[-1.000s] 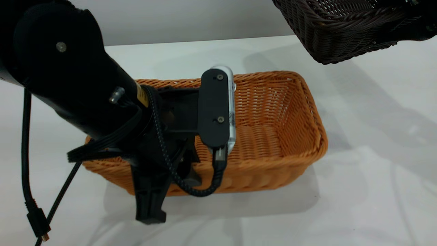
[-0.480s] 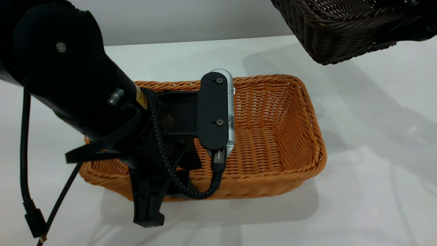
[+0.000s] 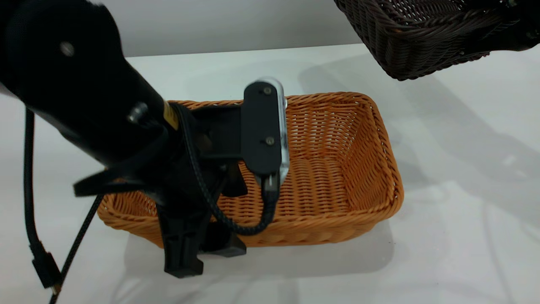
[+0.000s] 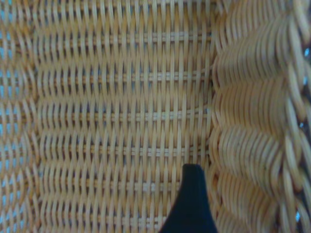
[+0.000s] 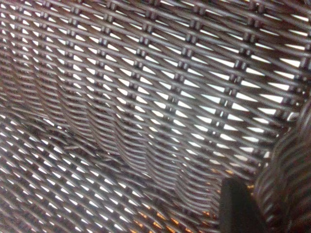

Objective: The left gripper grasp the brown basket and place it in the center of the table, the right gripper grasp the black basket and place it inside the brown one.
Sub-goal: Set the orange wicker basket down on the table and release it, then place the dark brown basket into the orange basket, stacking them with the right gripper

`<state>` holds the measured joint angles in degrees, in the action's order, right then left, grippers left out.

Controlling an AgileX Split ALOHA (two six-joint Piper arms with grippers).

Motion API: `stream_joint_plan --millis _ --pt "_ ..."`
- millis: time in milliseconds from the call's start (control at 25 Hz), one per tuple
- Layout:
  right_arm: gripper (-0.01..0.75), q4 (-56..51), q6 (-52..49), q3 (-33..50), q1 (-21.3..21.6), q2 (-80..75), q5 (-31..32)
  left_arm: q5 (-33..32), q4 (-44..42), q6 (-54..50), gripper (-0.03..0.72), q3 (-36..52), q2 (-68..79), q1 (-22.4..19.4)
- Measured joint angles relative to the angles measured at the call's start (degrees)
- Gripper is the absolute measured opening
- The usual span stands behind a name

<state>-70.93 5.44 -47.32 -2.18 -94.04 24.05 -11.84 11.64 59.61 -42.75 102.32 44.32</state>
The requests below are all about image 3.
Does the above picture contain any dark brown wicker basket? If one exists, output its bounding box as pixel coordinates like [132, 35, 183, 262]
[333, 0, 524, 81]

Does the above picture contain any orange wicker basket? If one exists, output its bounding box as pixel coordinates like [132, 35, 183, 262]
[97, 92, 405, 249]

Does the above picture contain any thick black cable with plug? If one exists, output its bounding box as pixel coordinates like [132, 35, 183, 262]
[23, 109, 64, 296]

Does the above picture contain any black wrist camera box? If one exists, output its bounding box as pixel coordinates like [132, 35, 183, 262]
[241, 77, 291, 186]

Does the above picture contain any braided black camera cable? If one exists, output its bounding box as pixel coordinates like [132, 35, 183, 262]
[171, 103, 281, 236]

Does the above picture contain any thin braided black cable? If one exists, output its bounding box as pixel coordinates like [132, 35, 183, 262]
[49, 194, 105, 304]

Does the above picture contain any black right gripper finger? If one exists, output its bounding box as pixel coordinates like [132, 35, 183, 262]
[464, 17, 540, 54]

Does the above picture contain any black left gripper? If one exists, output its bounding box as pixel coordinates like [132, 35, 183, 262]
[157, 105, 248, 278]

